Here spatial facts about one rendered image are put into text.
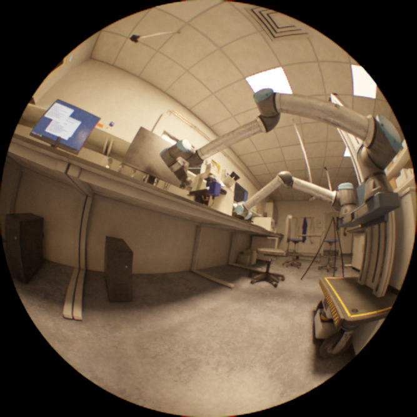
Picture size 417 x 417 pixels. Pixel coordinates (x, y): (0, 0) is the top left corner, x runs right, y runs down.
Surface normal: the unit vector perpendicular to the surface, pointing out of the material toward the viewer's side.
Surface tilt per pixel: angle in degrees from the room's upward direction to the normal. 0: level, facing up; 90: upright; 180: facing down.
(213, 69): 180
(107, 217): 90
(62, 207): 90
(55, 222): 90
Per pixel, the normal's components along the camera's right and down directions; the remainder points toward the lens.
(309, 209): -0.65, -0.25
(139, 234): 0.75, -0.02
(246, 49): -0.15, 0.97
